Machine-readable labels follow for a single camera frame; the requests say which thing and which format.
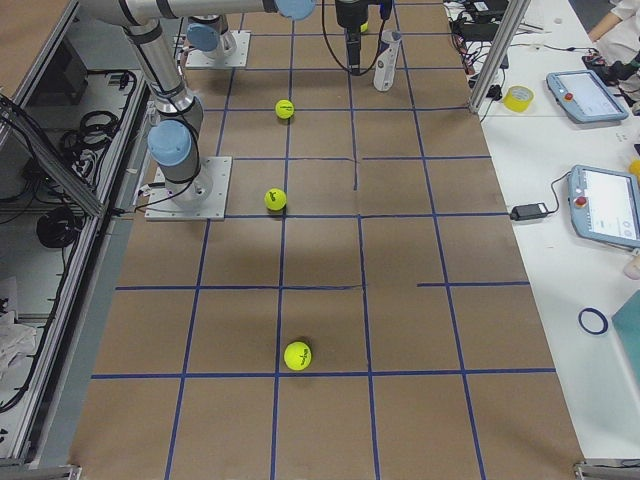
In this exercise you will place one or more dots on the white tennis ball can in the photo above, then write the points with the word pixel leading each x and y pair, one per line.
pixel 386 61

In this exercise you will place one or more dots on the tennis ball middle row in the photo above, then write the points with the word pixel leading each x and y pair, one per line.
pixel 284 109

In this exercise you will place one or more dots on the tennis ball by near base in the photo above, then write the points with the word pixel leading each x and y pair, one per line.
pixel 275 199

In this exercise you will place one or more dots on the tennis ball near foreground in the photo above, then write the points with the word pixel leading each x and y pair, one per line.
pixel 297 355

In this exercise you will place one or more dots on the yellow tape roll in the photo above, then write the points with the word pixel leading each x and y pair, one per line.
pixel 518 98

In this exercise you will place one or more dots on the far blue teach pendant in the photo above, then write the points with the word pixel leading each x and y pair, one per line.
pixel 584 97

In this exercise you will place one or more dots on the blue teach pendant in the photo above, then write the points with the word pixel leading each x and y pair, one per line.
pixel 584 97
pixel 604 205

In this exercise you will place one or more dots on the black power adapter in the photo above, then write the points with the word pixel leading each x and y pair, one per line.
pixel 525 212

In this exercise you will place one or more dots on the near blue teach pendant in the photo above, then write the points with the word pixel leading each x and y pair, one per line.
pixel 604 205

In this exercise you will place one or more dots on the teal box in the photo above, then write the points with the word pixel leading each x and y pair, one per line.
pixel 626 324

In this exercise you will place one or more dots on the aluminium frame post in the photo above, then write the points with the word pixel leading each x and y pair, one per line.
pixel 507 29

